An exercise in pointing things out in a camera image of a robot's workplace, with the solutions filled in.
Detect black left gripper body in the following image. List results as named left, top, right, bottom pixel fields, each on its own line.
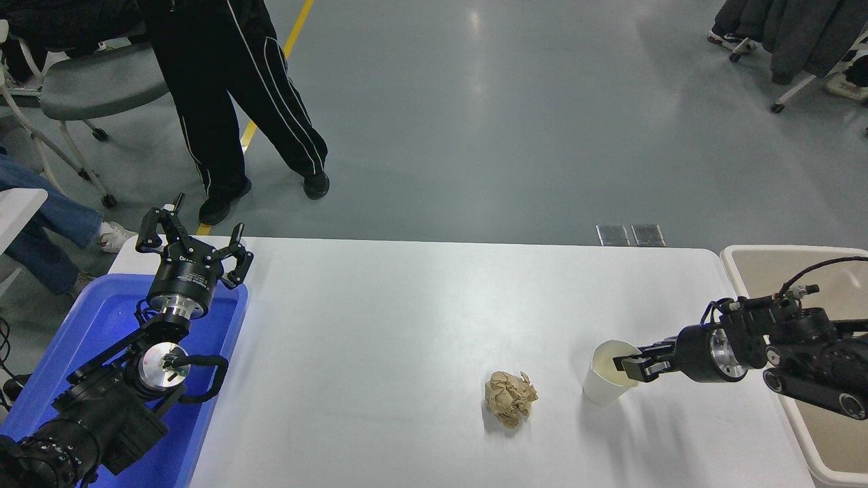
left=147, top=237, right=229, bottom=308

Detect small white side table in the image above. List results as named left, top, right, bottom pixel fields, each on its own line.
left=0, top=188, right=49, bottom=256

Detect black jacket on chair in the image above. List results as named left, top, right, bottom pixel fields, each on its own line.
left=0, top=0, right=147, bottom=60

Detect dark grey coats on chair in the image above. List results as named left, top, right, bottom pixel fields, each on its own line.
left=712, top=0, right=868, bottom=86

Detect crumpled tan paper ball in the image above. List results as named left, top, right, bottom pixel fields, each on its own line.
left=485, top=371, right=539, bottom=429

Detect thin black floor cable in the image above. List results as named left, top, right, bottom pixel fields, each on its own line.
left=0, top=316, right=13, bottom=407

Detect blue plastic tray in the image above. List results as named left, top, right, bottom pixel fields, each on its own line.
left=0, top=273, right=250, bottom=488

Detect white paper cup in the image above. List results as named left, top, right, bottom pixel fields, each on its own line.
left=582, top=340, right=643, bottom=407

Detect large pale plastic bin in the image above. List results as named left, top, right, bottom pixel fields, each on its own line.
left=720, top=245, right=868, bottom=488

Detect grey wheeled chair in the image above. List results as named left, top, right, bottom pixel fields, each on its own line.
left=0, top=19, right=172, bottom=209

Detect white wheeled chair frame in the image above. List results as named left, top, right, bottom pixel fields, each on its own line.
left=729, top=30, right=868, bottom=115

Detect standing person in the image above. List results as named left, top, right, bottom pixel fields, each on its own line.
left=139, top=0, right=331, bottom=226

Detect person's pale shoe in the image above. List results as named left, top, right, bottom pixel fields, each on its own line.
left=824, top=71, right=868, bottom=102
left=707, top=30, right=759, bottom=54

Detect seated person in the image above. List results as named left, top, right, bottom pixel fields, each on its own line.
left=0, top=152, right=138, bottom=300

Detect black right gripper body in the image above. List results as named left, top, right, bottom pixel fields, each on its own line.
left=675, top=324, right=714, bottom=384

